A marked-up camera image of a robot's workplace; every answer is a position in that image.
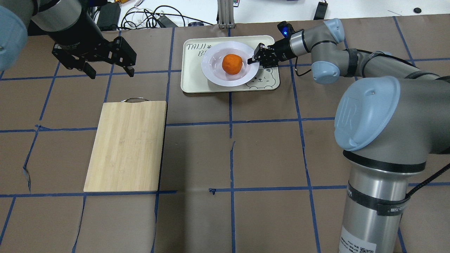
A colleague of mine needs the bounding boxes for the aluminium frame post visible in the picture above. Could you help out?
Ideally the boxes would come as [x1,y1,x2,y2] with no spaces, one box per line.
[217,0,235,29]

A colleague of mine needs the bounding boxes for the black power adapter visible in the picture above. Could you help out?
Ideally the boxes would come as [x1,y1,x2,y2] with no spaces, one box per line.
[97,2,121,31]

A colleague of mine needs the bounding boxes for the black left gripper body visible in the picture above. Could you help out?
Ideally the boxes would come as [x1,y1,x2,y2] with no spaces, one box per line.
[48,8,137,71]

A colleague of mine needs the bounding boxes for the bamboo cutting board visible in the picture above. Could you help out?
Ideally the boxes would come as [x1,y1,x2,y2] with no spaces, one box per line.
[83,100,167,193]

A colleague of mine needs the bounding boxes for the white ridged plate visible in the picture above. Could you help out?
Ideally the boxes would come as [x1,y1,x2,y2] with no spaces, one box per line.
[201,41,260,87]

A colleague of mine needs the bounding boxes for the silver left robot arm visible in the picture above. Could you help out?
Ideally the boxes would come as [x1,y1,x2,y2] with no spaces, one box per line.
[0,0,137,79]

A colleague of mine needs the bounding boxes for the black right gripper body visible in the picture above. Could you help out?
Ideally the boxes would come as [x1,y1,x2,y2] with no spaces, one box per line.
[254,38,297,68]

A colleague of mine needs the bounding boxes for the cream rectangular tray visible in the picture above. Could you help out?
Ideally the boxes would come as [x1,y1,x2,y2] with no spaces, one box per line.
[181,35,280,93]

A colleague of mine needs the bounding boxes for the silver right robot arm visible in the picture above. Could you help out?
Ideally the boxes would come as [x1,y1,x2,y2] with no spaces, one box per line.
[246,19,450,253]

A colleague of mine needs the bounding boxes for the orange fruit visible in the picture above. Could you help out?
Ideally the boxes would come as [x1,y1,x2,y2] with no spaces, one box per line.
[221,53,243,75]

